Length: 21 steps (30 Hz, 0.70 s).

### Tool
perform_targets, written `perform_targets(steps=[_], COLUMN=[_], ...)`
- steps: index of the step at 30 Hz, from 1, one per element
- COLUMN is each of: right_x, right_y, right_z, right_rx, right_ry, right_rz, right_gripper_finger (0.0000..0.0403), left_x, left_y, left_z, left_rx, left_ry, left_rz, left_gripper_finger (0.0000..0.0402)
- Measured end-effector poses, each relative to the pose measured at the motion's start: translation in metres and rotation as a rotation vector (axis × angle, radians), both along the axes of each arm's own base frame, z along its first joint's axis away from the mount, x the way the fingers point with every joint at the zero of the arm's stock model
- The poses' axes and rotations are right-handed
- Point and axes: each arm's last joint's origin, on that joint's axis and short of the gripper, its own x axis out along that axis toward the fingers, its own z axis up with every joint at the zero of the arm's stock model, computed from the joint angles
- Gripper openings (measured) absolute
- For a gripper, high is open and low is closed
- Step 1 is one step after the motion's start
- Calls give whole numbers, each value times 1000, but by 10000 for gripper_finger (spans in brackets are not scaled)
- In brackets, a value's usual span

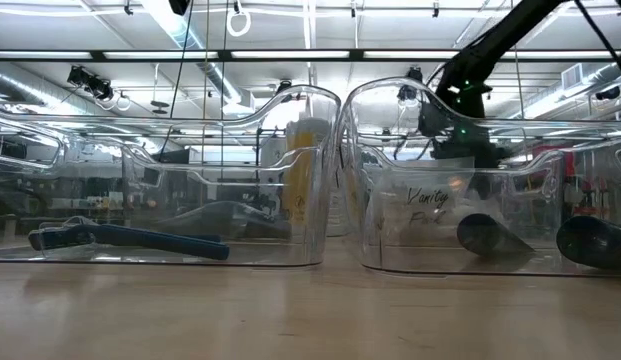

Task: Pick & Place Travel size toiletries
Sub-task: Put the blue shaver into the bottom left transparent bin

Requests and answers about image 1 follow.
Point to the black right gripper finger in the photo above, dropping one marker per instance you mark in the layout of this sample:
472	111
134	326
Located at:
481	182

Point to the dark blue tube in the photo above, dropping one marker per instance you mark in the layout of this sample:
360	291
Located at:
485	235
590	242

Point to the white vanity pack pouch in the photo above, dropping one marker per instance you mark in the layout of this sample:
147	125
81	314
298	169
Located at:
420	230

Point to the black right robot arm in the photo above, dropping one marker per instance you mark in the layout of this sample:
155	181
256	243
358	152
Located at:
495	40

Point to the red cabinet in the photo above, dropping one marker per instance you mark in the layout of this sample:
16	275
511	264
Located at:
567	162

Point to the clear plastic bin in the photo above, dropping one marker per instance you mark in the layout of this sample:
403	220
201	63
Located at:
40	252
540	265

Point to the red equipment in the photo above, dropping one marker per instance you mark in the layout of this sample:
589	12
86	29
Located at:
587	200

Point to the yellow canister with white lid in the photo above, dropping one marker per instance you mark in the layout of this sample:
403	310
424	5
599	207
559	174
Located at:
302	170

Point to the small black ceiling fixture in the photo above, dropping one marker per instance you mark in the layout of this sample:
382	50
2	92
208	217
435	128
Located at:
284	87

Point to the black beam with light strips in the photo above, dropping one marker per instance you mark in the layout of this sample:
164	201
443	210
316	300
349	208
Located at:
290	55

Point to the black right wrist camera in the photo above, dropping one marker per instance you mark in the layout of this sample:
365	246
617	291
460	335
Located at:
434	120

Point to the black hanging camera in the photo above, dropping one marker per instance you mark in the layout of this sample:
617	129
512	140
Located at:
407	92

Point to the black ceiling camera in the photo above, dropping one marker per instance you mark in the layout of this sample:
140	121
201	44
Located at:
608	93
90	82

